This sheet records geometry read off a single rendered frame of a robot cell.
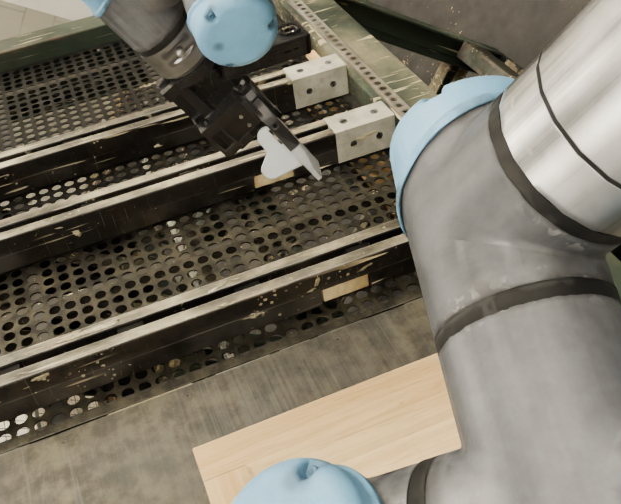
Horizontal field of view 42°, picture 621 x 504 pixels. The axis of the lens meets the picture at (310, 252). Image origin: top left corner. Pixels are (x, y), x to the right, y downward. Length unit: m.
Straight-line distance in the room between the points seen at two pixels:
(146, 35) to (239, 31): 0.18
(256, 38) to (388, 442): 0.58
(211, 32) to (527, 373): 0.49
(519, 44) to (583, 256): 2.44
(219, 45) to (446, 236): 0.43
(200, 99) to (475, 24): 2.07
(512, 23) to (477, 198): 2.49
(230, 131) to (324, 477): 0.69
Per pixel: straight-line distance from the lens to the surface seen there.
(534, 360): 0.29
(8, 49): 2.21
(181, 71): 0.90
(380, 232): 1.28
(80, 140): 1.68
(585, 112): 0.28
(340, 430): 1.09
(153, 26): 0.87
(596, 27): 0.28
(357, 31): 1.94
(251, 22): 0.71
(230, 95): 0.95
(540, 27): 2.70
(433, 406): 1.11
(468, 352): 0.31
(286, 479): 0.31
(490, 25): 2.87
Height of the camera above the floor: 1.83
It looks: 32 degrees down
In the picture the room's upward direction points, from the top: 81 degrees counter-clockwise
